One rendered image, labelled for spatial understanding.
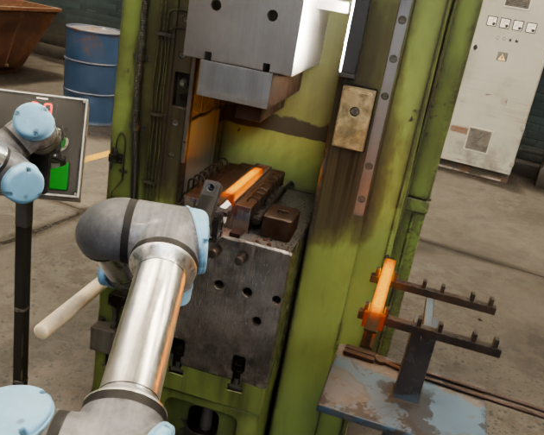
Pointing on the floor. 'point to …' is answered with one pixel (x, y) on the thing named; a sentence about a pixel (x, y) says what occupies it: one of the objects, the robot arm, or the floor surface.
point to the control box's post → (22, 260)
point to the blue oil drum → (91, 68)
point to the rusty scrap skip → (11, 33)
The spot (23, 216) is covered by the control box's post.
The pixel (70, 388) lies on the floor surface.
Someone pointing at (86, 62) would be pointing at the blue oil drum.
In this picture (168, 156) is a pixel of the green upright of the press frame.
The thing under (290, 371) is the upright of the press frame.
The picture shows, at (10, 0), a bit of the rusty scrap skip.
